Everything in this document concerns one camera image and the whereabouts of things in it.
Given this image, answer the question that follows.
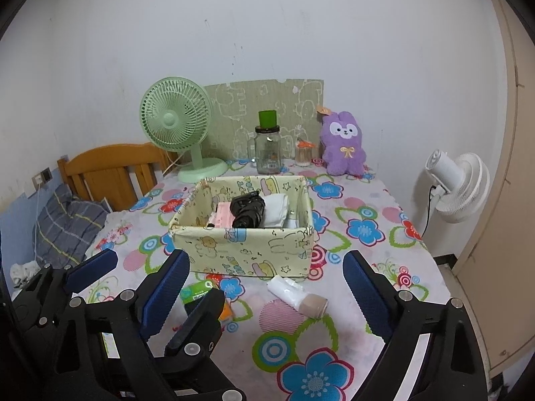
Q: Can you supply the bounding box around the glass jar mug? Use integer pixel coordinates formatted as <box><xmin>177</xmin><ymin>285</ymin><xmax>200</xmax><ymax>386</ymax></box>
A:
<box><xmin>247</xmin><ymin>125</ymin><xmax>282</xmax><ymax>175</ymax></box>

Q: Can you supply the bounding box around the beige wooden door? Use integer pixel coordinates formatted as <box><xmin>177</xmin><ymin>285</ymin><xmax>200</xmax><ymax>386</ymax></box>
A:
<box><xmin>453</xmin><ymin>0</ymin><xmax>535</xmax><ymax>385</ymax></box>

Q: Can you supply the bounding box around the black fan cable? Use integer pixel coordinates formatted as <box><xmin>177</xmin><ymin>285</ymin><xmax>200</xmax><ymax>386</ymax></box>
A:
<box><xmin>419</xmin><ymin>188</ymin><xmax>438</xmax><ymax>239</ymax></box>

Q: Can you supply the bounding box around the black cloth bundle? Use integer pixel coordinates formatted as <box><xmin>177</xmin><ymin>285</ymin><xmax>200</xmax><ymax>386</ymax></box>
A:
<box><xmin>231</xmin><ymin>191</ymin><xmax>266</xmax><ymax>230</ymax></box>

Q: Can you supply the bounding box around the green tissue packet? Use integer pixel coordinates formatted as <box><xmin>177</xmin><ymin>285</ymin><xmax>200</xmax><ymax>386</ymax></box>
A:
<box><xmin>180</xmin><ymin>281</ymin><xmax>219</xmax><ymax>306</ymax></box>

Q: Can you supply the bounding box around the grey plaid pillow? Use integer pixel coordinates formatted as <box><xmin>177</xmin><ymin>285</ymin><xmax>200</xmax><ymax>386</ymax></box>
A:
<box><xmin>34</xmin><ymin>183</ymin><xmax>110</xmax><ymax>269</ymax></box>

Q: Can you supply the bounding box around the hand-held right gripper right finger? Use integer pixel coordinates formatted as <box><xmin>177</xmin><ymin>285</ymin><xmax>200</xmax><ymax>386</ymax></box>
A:
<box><xmin>343</xmin><ymin>250</ymin><xmax>488</xmax><ymax>401</ymax></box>

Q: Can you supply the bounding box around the wooden bed headboard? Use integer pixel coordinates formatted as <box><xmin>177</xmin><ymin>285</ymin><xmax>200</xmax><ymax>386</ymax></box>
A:
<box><xmin>57</xmin><ymin>142</ymin><xmax>178</xmax><ymax>214</ymax></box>

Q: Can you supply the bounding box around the green desk fan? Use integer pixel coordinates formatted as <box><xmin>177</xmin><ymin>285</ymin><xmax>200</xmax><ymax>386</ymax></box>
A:
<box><xmin>139</xmin><ymin>76</ymin><xmax>229</xmax><ymax>183</ymax></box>

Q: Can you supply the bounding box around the floral tablecloth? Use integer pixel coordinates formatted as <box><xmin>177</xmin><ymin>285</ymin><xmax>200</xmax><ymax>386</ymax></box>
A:
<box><xmin>86</xmin><ymin>156</ymin><xmax>452</xmax><ymax>401</ymax></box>

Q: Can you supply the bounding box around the white crumpled cloth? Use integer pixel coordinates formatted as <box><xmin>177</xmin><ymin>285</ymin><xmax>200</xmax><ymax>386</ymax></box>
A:
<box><xmin>9</xmin><ymin>260</ymin><xmax>41</xmax><ymax>288</ymax></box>

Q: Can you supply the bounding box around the white fan cable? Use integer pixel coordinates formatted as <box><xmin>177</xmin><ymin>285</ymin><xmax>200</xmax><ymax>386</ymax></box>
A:
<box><xmin>163</xmin><ymin>150</ymin><xmax>185</xmax><ymax>176</ymax></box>

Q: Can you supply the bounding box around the pink packet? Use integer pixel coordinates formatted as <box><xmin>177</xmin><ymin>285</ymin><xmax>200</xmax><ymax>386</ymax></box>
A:
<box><xmin>209</xmin><ymin>202</ymin><xmax>235</xmax><ymax>230</ymax></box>

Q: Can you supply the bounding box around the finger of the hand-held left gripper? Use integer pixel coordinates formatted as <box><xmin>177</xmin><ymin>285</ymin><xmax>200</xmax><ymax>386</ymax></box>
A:
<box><xmin>10</xmin><ymin>248</ymin><xmax>118</xmax><ymax>330</ymax></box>
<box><xmin>150</xmin><ymin>289</ymin><xmax>247</xmax><ymax>401</ymax></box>

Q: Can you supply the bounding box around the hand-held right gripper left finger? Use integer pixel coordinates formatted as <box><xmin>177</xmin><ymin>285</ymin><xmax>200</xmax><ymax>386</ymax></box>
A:
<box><xmin>46</xmin><ymin>250</ymin><xmax>191</xmax><ymax>401</ymax></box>

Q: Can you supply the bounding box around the yellow printed fabric storage box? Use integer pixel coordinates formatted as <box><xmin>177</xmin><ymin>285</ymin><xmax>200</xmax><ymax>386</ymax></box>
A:
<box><xmin>169</xmin><ymin>175</ymin><xmax>314</xmax><ymax>278</ymax></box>

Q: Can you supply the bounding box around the purple plush rabbit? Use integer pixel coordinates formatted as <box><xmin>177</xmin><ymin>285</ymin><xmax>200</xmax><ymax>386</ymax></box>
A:
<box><xmin>320</xmin><ymin>106</ymin><xmax>367</xmax><ymax>177</ymax></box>

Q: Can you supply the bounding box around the white charger cable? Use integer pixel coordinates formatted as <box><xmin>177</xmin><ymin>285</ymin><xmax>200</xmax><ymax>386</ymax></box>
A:
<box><xmin>32</xmin><ymin>184</ymin><xmax>43</xmax><ymax>260</ymax></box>

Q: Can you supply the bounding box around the white standing fan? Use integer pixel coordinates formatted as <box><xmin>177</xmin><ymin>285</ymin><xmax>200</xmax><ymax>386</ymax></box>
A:
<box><xmin>425</xmin><ymin>149</ymin><xmax>491</xmax><ymax>223</ymax></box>

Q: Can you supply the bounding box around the green printed cardboard panel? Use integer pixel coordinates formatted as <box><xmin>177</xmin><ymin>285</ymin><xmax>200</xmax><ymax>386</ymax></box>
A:
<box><xmin>203</xmin><ymin>77</ymin><xmax>325</xmax><ymax>161</ymax></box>

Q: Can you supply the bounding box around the clear cotton swab container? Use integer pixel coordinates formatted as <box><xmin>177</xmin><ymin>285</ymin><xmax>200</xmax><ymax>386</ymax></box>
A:
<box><xmin>295</xmin><ymin>140</ymin><xmax>315</xmax><ymax>167</ymax></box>

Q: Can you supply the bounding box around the white tube beige cap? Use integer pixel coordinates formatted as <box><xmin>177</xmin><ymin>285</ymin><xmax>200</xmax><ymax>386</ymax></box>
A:
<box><xmin>266</xmin><ymin>275</ymin><xmax>329</xmax><ymax>319</ymax></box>

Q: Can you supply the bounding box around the white cloth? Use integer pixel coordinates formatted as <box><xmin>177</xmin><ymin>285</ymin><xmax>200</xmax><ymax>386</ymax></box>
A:
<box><xmin>262</xmin><ymin>193</ymin><xmax>290</xmax><ymax>229</ymax></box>
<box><xmin>9</xmin><ymin>260</ymin><xmax>41</xmax><ymax>288</ymax></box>

